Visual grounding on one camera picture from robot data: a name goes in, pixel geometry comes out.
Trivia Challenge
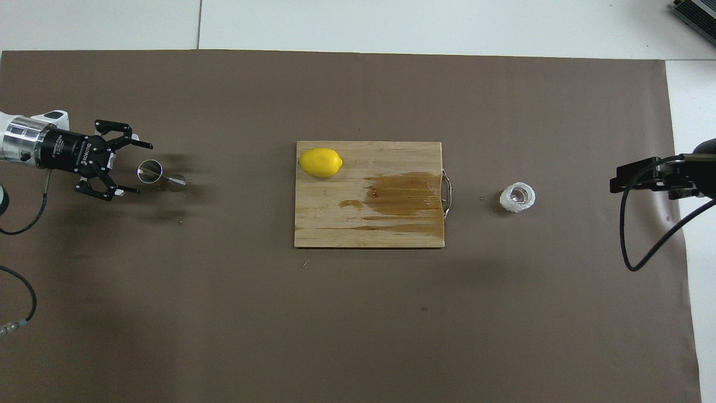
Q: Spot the yellow lemon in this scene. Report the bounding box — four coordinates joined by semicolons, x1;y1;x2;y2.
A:
298;147;343;179

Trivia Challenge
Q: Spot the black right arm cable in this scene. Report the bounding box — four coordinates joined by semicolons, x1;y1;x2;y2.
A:
619;158;716;272

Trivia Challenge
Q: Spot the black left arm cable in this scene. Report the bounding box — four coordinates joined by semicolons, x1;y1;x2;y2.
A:
0;168;54;338

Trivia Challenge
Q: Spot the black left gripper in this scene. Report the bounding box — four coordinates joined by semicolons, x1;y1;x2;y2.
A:
39;119;153;202

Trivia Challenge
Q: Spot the black ribbed device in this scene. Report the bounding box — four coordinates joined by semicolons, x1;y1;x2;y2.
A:
673;0;716;46

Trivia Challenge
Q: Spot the steel jigger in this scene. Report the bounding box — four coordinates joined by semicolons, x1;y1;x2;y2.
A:
137;159;188;193

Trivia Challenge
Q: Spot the small clear textured glass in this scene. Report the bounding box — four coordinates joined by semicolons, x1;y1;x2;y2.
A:
499;182;536;213

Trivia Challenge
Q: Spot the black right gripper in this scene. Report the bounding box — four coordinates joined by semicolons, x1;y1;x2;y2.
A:
610;138;716;199

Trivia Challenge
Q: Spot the brown paper table mat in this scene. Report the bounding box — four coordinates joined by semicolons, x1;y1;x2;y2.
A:
0;49;703;403

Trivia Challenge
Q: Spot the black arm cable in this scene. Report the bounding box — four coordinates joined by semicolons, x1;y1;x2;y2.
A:
0;168;54;338
619;158;716;272

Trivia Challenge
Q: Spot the wooden cutting board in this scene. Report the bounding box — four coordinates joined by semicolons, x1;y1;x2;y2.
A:
294;140;453;249

